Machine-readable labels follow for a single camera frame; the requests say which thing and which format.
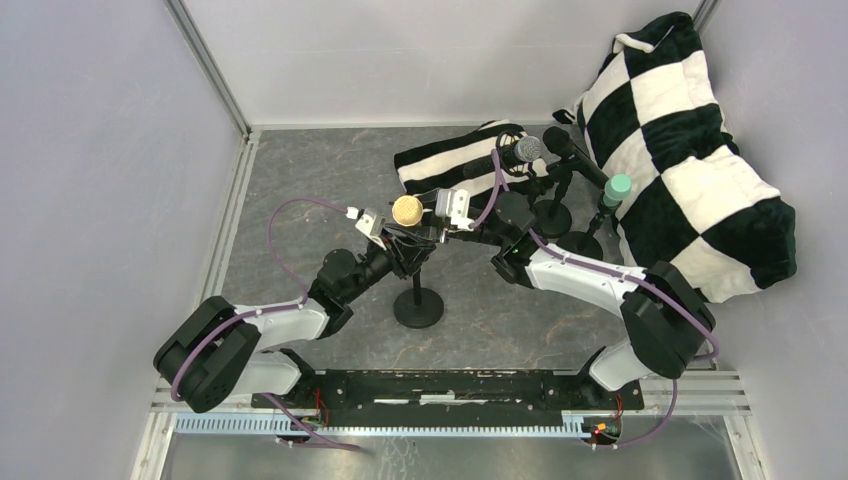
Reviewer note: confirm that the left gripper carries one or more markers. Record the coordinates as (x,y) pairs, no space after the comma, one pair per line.
(399,244)

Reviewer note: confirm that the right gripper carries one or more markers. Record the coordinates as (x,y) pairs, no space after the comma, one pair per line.
(448,232)

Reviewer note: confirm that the cream beige microphone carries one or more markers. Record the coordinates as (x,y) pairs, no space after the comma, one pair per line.
(407,211)

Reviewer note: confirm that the round base mic stand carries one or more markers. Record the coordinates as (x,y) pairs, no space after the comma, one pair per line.
(418,307)
(584,242)
(553,218)

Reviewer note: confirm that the black glitter microphone silver head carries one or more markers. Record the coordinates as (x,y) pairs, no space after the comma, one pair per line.
(523,152)

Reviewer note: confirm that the black microphone orange end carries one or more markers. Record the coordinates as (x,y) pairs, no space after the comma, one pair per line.
(559,142)

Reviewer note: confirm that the teal green microphone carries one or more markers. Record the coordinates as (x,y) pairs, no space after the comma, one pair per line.
(617,188)

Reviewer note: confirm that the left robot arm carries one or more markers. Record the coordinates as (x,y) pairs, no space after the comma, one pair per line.
(223,349)

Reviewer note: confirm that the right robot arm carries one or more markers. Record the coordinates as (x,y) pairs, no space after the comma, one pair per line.
(666,322)

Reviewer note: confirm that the black white checkered pillow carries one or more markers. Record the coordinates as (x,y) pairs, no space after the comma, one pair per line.
(696,203)

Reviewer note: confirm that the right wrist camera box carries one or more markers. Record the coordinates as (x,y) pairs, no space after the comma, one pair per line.
(452,207)

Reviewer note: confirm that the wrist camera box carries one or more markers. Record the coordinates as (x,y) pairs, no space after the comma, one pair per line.
(369,223)
(452,207)

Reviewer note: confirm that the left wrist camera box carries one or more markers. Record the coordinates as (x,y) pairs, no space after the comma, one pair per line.
(369,223)

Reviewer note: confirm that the tripod shock mount mic stand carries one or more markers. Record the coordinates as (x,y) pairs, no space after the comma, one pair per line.
(534,184)

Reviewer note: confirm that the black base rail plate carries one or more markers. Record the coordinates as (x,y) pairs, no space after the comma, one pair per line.
(455,398)

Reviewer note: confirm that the aluminium corner frame post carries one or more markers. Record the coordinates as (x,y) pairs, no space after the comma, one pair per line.
(204,57)

